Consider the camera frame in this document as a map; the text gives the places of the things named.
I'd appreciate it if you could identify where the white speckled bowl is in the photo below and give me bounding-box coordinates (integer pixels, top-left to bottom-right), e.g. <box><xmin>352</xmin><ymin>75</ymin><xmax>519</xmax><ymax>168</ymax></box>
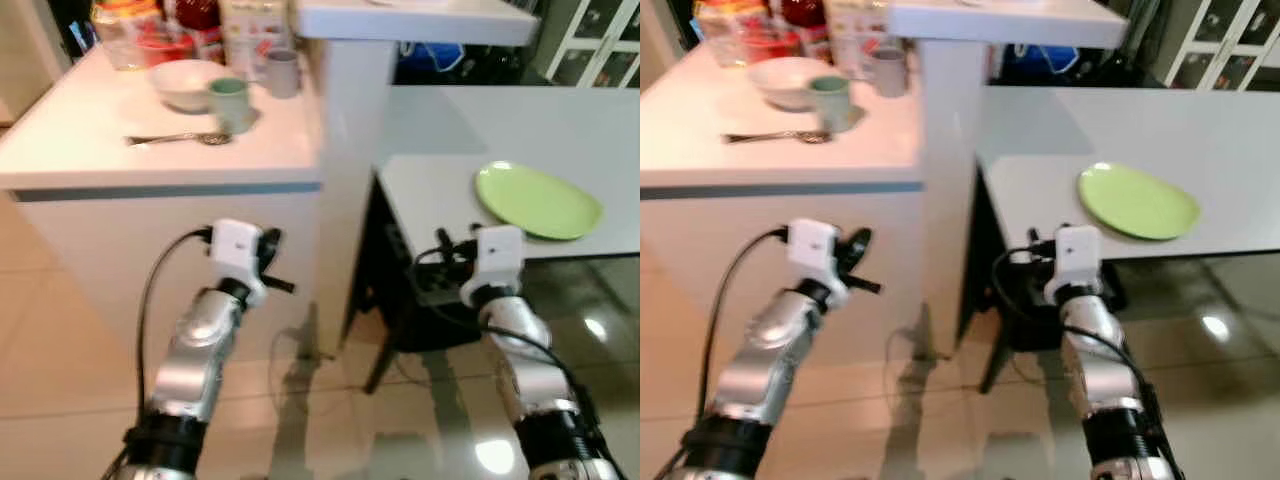
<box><xmin>750</xmin><ymin>57</ymin><xmax>836</xmax><ymax>113</ymax></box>
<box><xmin>150</xmin><ymin>58</ymin><xmax>226</xmax><ymax>113</ymax></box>

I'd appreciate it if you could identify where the green plate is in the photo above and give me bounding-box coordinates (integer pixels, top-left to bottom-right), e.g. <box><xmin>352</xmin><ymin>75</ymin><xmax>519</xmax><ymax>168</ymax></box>
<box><xmin>1077</xmin><ymin>162</ymin><xmax>1202</xmax><ymax>241</ymax></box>
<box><xmin>474</xmin><ymin>161</ymin><xmax>604</xmax><ymax>242</ymax></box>

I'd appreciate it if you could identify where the white raised bar counter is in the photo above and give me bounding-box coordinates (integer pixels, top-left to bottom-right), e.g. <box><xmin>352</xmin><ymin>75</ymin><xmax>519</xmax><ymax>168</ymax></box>
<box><xmin>293</xmin><ymin>0</ymin><xmax>541</xmax><ymax>363</ymax></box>
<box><xmin>885</xmin><ymin>0</ymin><xmax>1131</xmax><ymax>363</ymax></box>

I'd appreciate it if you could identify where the metal spoon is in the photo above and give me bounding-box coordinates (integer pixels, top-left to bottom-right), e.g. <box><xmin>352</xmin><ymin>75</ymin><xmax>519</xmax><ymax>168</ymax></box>
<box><xmin>125</xmin><ymin>131</ymin><xmax>233</xmax><ymax>148</ymax></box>
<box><xmin>722</xmin><ymin>130</ymin><xmax>833</xmax><ymax>146</ymax></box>

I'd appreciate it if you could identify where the white kitchen counter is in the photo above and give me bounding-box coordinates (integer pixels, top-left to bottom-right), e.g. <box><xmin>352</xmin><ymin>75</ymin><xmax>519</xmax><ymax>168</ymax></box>
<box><xmin>0</xmin><ymin>45</ymin><xmax>326</xmax><ymax>361</ymax></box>
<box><xmin>640</xmin><ymin>45</ymin><xmax>926</xmax><ymax>361</ymax></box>

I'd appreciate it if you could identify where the green enamel mug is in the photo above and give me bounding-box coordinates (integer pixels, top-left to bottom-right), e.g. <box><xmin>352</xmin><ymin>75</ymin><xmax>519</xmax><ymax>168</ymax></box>
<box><xmin>808</xmin><ymin>76</ymin><xmax>854</xmax><ymax>134</ymax></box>
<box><xmin>207</xmin><ymin>77</ymin><xmax>253</xmax><ymax>134</ymax></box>

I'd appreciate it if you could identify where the grey dining table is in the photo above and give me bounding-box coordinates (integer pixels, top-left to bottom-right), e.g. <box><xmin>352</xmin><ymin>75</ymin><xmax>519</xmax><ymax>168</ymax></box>
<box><xmin>955</xmin><ymin>85</ymin><xmax>1280</xmax><ymax>396</ymax></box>
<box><xmin>345</xmin><ymin>85</ymin><xmax>641</xmax><ymax>396</ymax></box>

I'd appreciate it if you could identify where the grey enamel mug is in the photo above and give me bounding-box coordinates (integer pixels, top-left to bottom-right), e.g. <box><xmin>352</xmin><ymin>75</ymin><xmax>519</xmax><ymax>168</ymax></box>
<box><xmin>262</xmin><ymin>48</ymin><xmax>301</xmax><ymax>99</ymax></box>
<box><xmin>868</xmin><ymin>47</ymin><xmax>909</xmax><ymax>98</ymax></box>

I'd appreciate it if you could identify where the blue bag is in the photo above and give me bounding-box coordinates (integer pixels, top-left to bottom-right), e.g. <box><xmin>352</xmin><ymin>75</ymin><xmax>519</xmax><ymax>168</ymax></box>
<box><xmin>995</xmin><ymin>42</ymin><xmax>1066</xmax><ymax>83</ymax></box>
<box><xmin>395</xmin><ymin>42</ymin><xmax>471</xmax><ymax>83</ymax></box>

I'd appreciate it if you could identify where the printed yellow white package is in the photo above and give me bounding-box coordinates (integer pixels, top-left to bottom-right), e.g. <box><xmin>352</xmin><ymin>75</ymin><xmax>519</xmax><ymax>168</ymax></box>
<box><xmin>218</xmin><ymin>0</ymin><xmax>291</xmax><ymax>76</ymax></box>
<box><xmin>825</xmin><ymin>0</ymin><xmax>891</xmax><ymax>76</ymax></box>

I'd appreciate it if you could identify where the red container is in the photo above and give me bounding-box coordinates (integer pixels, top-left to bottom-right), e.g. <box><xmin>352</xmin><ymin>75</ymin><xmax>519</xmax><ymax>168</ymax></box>
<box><xmin>745</xmin><ymin>0</ymin><xmax>831</xmax><ymax>63</ymax></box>
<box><xmin>140</xmin><ymin>0</ymin><xmax>226</xmax><ymax>66</ymax></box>

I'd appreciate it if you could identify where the clear jar orange lid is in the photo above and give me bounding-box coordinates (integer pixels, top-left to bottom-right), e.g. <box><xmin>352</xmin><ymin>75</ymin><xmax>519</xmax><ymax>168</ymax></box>
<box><xmin>92</xmin><ymin>0</ymin><xmax>166</xmax><ymax>71</ymax></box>
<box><xmin>693</xmin><ymin>0</ymin><xmax>766</xmax><ymax>69</ymax></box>

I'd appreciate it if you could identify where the white glass-door cabinet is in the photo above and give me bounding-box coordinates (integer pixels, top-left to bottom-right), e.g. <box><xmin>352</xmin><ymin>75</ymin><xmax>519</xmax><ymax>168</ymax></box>
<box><xmin>1150</xmin><ymin>0</ymin><xmax>1280</xmax><ymax>91</ymax></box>
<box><xmin>535</xmin><ymin>0</ymin><xmax>641</xmax><ymax>91</ymax></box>

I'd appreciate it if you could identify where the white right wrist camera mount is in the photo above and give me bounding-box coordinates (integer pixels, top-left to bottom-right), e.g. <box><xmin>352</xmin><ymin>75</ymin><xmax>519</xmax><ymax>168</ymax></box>
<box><xmin>460</xmin><ymin>225</ymin><xmax>527</xmax><ymax>306</ymax></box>
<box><xmin>1045</xmin><ymin>225</ymin><xmax>1103</xmax><ymax>306</ymax></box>

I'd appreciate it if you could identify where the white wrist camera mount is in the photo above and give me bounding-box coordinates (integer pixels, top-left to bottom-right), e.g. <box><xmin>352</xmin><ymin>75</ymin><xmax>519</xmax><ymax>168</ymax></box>
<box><xmin>210</xmin><ymin>219</ymin><xmax>269</xmax><ymax>306</ymax></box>
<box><xmin>785</xmin><ymin>218</ymin><xmax>851</xmax><ymax>306</ymax></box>
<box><xmin>460</xmin><ymin>225</ymin><xmax>527</xmax><ymax>306</ymax></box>
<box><xmin>1045</xmin><ymin>225</ymin><xmax>1103</xmax><ymax>306</ymax></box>

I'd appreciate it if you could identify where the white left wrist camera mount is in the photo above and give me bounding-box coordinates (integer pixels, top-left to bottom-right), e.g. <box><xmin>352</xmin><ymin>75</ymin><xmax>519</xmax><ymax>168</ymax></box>
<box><xmin>785</xmin><ymin>218</ymin><xmax>851</xmax><ymax>306</ymax></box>
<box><xmin>210</xmin><ymin>219</ymin><xmax>269</xmax><ymax>306</ymax></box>

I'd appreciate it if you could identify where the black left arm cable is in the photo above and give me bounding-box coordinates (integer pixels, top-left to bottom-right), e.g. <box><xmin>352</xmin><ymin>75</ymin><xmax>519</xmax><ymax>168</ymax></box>
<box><xmin>697</xmin><ymin>228</ymin><xmax>791</xmax><ymax>421</ymax></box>
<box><xmin>135</xmin><ymin>228</ymin><xmax>215</xmax><ymax>411</ymax></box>

